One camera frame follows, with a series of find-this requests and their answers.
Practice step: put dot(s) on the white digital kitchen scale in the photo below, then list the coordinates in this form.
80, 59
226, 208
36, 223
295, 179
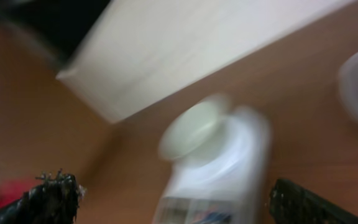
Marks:
228, 189

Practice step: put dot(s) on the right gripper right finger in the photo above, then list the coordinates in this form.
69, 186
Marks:
290, 203

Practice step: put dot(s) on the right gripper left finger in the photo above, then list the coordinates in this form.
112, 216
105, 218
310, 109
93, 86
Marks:
55, 200

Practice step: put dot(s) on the orange measuring scoop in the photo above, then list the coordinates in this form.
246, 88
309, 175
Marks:
11, 190

